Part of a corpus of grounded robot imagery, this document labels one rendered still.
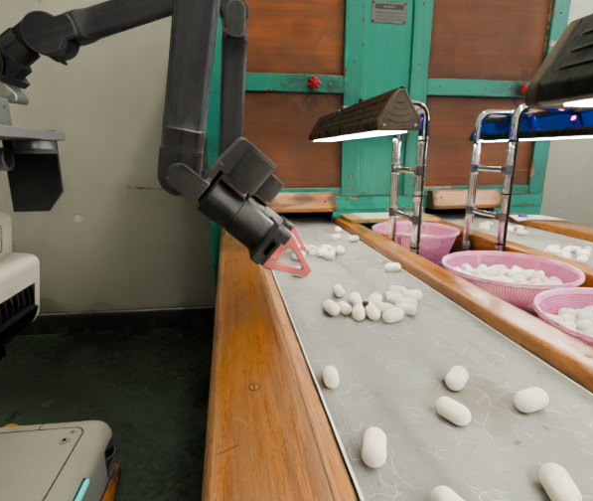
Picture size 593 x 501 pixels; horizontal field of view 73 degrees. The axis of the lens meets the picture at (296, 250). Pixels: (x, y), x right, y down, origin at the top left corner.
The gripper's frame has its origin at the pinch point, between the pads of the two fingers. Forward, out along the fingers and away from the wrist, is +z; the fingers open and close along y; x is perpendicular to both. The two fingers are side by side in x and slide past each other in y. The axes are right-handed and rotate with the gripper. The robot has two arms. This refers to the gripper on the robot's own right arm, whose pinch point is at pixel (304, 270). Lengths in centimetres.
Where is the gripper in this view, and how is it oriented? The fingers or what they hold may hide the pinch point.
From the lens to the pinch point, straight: 65.2
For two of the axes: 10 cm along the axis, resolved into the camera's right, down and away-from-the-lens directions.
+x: -6.5, 7.6, 0.7
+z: 7.4, 6.1, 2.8
